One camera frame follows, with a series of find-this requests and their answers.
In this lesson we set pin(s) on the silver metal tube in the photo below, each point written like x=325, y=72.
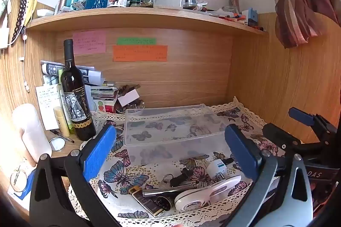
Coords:
x=165, y=191

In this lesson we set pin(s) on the white cylinder roll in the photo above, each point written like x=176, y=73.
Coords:
x=30, y=131

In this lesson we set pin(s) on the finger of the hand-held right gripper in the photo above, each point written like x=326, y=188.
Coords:
x=279, y=135
x=301, y=115

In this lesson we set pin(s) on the white card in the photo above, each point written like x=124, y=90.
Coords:
x=128, y=98

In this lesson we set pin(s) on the pale yellow tube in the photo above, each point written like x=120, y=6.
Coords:
x=61, y=121

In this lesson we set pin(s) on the rolled magazine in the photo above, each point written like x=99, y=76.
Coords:
x=90, y=74

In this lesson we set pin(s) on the dark wine bottle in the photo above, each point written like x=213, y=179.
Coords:
x=77, y=99

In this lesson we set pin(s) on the white hairbrush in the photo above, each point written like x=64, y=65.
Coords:
x=167, y=3

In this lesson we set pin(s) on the orange paper note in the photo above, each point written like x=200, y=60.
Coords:
x=140, y=53

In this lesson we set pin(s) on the dark pen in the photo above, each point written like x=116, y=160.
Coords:
x=62, y=135

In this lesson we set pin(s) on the small round mirror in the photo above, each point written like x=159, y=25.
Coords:
x=57, y=144

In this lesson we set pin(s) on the pile of pens and clutter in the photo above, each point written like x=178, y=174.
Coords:
x=226, y=15

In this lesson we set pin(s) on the bowl of small trinkets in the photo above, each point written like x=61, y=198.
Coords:
x=133, y=107

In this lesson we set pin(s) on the round black cap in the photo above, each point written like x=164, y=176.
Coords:
x=163, y=203

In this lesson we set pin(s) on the pink paper note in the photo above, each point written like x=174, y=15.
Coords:
x=89, y=42

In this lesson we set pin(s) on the white handwritten note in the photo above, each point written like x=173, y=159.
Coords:
x=46, y=107

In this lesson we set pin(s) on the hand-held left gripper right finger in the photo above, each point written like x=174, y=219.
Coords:
x=239, y=149

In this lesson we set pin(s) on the green paper note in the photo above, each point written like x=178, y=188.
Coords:
x=136, y=41

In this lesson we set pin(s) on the stack of books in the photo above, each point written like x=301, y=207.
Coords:
x=104, y=99

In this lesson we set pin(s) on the white oval handheld device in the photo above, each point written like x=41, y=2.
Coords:
x=191, y=201

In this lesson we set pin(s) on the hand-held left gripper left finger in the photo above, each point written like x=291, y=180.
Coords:
x=100, y=152

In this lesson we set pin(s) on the white wall charger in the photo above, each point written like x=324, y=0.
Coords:
x=4, y=38

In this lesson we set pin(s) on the wooden shelf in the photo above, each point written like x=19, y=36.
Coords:
x=133, y=18

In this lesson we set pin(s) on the small blue box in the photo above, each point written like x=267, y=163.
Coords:
x=252, y=16

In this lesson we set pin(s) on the small white dropper bottle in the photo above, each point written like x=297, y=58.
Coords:
x=215, y=167

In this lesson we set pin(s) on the black key fob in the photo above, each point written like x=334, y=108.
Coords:
x=183, y=176

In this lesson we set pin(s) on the blue and white packet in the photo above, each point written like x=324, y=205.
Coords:
x=25, y=189

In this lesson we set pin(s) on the clear plastic container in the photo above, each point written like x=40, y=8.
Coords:
x=175, y=131

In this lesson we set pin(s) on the rose gold tube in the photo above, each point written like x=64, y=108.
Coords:
x=62, y=0

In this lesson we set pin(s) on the butterfly print lace tablecloth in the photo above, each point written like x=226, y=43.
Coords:
x=133, y=173

